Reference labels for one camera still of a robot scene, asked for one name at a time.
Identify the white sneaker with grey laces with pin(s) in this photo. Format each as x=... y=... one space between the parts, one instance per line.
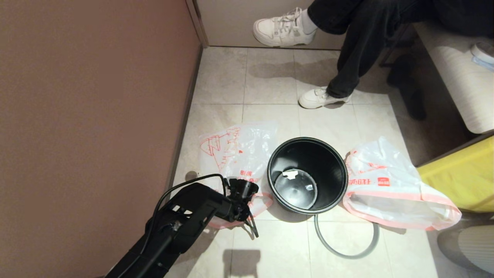
x=283 y=33

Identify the beige upholstered bench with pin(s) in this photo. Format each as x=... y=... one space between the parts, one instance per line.
x=463 y=85

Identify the black round trash bin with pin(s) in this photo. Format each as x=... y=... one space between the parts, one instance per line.
x=308 y=154

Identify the grey ribbed rounded object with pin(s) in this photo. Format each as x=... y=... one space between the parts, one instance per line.
x=471 y=247

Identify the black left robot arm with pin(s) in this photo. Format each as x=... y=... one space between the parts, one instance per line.
x=185 y=216

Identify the plain white sneaker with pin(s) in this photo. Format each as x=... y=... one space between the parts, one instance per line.
x=316 y=99

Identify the grey floor door stopper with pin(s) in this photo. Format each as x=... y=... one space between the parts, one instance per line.
x=191 y=176

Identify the white paper scrap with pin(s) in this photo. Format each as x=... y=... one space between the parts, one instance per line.
x=290 y=173

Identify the white red plastic bag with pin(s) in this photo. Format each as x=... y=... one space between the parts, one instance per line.
x=247 y=146

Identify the grey-brown door frame post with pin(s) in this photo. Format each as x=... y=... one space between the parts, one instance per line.
x=197 y=23

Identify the white round object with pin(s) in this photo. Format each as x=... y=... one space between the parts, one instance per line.
x=482 y=52

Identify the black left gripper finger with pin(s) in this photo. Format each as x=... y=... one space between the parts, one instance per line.
x=252 y=227

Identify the black bench leg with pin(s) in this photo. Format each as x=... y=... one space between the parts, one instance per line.
x=409 y=88

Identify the white sock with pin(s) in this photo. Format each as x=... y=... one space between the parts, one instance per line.
x=308 y=22

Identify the black trousers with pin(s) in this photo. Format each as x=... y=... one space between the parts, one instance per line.
x=366 y=38

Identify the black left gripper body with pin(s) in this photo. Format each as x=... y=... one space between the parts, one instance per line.
x=240 y=210

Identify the yellow plastic bag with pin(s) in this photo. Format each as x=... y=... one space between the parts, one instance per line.
x=463 y=181

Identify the used white pink-rimmed trash bag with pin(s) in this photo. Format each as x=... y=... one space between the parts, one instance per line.
x=386 y=193

